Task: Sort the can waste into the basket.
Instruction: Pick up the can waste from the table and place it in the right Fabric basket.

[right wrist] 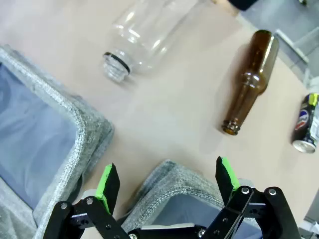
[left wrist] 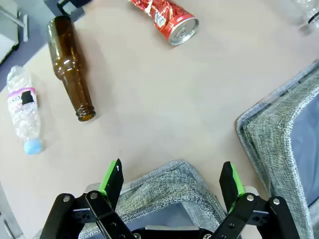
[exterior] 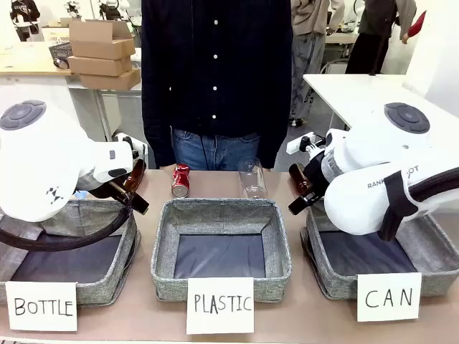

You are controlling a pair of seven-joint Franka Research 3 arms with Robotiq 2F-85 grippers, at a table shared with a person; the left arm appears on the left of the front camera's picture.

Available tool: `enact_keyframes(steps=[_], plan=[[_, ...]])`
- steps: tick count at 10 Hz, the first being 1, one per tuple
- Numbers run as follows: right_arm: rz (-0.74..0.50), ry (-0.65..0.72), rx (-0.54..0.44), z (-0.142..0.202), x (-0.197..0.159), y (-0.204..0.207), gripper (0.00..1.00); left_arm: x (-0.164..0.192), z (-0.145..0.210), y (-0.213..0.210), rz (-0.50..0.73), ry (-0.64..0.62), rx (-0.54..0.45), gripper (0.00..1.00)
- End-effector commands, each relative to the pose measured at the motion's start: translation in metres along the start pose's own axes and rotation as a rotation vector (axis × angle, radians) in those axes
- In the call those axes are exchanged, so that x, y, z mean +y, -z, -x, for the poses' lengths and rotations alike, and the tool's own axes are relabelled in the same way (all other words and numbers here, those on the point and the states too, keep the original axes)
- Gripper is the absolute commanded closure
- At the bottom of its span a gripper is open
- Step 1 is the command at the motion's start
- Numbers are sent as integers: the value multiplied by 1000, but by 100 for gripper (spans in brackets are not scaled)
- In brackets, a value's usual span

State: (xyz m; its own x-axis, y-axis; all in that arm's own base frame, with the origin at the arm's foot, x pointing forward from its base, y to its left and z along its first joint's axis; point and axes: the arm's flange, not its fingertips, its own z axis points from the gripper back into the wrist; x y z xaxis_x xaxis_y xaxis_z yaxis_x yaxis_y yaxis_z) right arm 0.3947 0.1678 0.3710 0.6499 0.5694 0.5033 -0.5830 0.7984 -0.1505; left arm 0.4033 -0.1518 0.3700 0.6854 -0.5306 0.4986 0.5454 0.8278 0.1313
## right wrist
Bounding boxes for white office desk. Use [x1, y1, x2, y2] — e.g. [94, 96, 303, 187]
[274, 27, 319, 88]

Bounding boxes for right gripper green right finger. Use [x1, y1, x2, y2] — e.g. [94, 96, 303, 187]
[196, 156, 304, 239]

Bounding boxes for person's left forearm navy sleeve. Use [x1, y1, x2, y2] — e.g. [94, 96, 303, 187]
[228, 0, 266, 12]

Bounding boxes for brown glass bottle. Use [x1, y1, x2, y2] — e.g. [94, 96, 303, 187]
[221, 29, 280, 136]

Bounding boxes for person's left hand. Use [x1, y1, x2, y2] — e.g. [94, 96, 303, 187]
[215, 0, 240, 16]

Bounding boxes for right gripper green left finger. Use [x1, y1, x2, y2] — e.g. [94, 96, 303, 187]
[34, 163, 130, 239]

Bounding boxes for grey fabric basket labelled plastic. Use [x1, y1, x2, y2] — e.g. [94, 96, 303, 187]
[0, 44, 115, 239]

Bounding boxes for grey fabric basket labelled can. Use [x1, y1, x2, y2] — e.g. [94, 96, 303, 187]
[122, 159, 262, 239]

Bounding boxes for black Pepsi can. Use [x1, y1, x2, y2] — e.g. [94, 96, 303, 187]
[292, 92, 319, 154]

